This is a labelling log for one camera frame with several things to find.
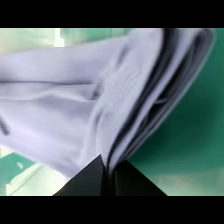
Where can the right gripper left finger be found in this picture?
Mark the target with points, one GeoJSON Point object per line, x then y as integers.
{"type": "Point", "coordinates": [87, 181]}

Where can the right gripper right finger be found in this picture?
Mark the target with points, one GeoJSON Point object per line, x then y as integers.
{"type": "Point", "coordinates": [135, 181]}

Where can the pale lilac shirt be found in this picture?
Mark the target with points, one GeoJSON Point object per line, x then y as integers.
{"type": "Point", "coordinates": [83, 100]}

